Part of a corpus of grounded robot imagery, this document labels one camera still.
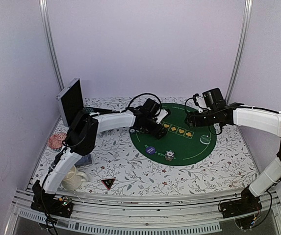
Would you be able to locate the round green poker mat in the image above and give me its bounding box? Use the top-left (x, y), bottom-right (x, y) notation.
top-left (130, 103), bottom-right (217, 166)

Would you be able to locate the poker chip stack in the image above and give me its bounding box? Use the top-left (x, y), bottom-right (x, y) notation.
top-left (165, 150), bottom-right (175, 161)

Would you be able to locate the right aluminium frame post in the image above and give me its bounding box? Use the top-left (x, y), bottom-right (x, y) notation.
top-left (226, 0), bottom-right (253, 103)

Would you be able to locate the left aluminium frame post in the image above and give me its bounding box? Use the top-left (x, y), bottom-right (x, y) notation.
top-left (39, 0), bottom-right (64, 91)

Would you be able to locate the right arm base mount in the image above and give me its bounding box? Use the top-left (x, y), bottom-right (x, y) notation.
top-left (218, 188), bottom-right (262, 230)

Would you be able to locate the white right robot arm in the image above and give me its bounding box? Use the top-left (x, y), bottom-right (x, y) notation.
top-left (185, 88), bottom-right (281, 213)

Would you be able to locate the floral white table mat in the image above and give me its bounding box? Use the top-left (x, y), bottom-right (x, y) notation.
top-left (33, 96), bottom-right (260, 196)

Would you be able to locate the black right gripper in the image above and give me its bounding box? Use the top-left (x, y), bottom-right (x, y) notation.
top-left (184, 109), bottom-right (217, 128)

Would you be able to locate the aluminium front rail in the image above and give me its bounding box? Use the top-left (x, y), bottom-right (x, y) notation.
top-left (4, 189), bottom-right (281, 235)

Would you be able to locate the cream ceramic mug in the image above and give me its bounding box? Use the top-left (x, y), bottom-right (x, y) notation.
top-left (61, 166), bottom-right (89, 190)

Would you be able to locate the white dealer button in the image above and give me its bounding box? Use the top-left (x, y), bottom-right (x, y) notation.
top-left (200, 135), bottom-right (211, 145)

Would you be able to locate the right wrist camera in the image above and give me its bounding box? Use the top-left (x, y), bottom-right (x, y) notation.
top-left (192, 94), bottom-right (204, 113)

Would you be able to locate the aluminium frame post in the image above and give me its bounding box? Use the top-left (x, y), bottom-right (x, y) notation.
top-left (39, 0), bottom-right (64, 91)
top-left (226, 0), bottom-right (253, 103)

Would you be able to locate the blue small blind button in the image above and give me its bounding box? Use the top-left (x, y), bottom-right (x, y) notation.
top-left (145, 146), bottom-right (156, 155)

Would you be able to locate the aluminium poker chip case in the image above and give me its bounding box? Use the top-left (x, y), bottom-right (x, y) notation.
top-left (56, 78), bottom-right (110, 127)

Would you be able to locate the blue playing card deck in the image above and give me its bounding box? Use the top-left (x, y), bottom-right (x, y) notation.
top-left (76, 154), bottom-right (92, 167)

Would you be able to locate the black triangular marker tag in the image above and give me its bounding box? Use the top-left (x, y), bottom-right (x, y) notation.
top-left (101, 178), bottom-right (115, 190)

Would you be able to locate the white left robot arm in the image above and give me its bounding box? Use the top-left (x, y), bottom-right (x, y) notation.
top-left (32, 98), bottom-right (170, 212)

